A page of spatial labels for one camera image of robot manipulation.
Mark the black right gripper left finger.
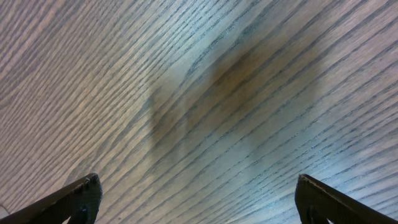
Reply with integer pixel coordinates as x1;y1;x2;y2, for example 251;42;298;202
1;173;103;224

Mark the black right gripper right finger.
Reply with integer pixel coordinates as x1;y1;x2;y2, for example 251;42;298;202
295;174;397;224

